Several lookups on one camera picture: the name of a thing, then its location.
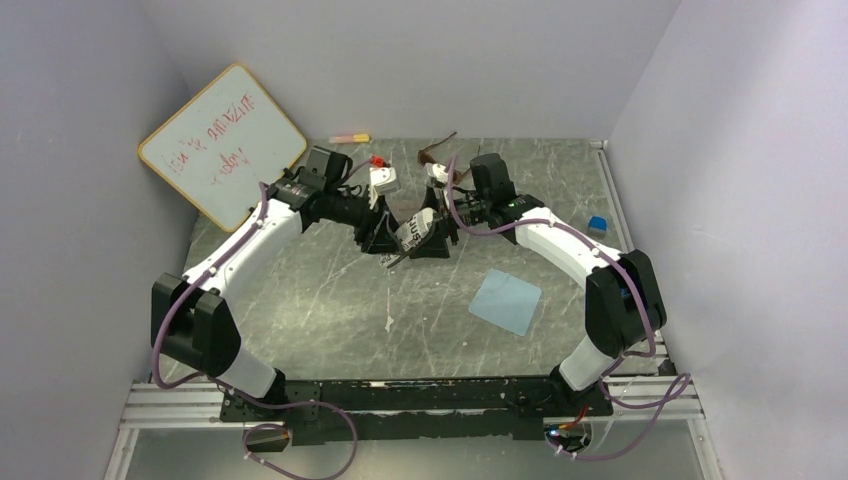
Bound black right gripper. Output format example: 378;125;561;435
405;187;490;260

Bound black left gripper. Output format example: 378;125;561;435
324;184;404;254

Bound light blue cloth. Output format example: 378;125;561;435
468;269;542;336

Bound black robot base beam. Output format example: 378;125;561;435
219;375;613;446

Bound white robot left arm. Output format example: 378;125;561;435
151;147;405;420

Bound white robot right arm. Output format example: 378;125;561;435
394;153;667;415

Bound brown sunglasses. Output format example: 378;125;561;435
416;131;484;180

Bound pink yellow marker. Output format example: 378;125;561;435
329;134;371;144

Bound blue whiteboard eraser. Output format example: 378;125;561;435
587;216;609;238

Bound yellow framed whiteboard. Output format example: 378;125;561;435
137;63;308;232

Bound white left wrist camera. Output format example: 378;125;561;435
368;155;401;210

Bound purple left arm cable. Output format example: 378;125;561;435
149;158;360;480

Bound aluminium frame rail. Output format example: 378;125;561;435
102;337;723;480

